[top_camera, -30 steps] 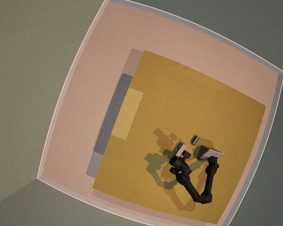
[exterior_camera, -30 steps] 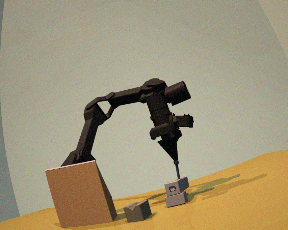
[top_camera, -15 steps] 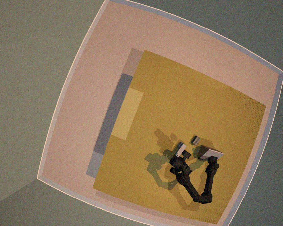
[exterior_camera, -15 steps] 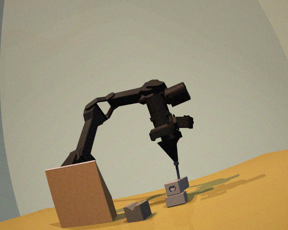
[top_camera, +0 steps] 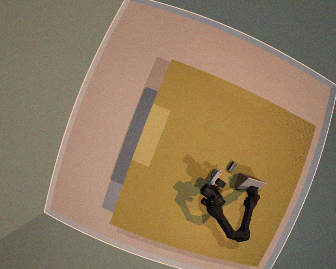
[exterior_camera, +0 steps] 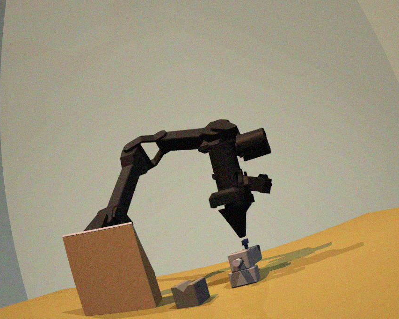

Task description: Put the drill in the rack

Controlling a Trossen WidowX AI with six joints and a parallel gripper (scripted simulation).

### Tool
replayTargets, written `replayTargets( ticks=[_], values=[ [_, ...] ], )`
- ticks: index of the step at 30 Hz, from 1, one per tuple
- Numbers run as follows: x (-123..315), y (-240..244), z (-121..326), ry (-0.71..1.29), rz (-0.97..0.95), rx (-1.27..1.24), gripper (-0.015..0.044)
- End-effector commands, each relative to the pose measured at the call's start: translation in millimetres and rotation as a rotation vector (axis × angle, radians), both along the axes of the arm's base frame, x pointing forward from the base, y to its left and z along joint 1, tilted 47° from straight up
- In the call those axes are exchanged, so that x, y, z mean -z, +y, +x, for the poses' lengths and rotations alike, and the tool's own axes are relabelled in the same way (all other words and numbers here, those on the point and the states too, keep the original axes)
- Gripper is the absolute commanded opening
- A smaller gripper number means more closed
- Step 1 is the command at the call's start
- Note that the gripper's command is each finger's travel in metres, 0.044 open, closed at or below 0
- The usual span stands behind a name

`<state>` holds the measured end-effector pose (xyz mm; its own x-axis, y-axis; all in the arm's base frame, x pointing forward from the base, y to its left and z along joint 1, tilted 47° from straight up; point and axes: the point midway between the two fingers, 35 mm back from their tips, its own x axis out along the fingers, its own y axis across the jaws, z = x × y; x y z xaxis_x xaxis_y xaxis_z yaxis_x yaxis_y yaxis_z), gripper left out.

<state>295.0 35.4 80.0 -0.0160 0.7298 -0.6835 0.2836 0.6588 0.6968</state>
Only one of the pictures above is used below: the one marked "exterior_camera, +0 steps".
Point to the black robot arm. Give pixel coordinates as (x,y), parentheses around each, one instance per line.
(221,139)

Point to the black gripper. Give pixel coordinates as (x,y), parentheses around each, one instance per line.
(235,201)

